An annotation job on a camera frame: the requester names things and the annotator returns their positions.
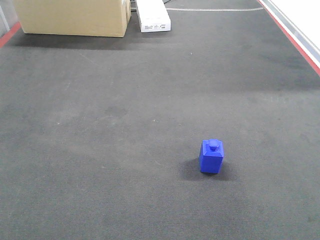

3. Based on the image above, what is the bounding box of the large brown cardboard box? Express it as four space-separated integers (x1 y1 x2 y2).
13 0 131 38

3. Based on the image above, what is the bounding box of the blue plastic bottle-shaped part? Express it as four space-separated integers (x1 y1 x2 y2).
199 139 224 174

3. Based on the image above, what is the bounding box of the conveyor side rail right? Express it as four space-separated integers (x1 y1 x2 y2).
259 0 320 74

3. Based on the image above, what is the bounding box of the long white cardboard box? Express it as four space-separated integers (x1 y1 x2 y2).
135 0 171 33

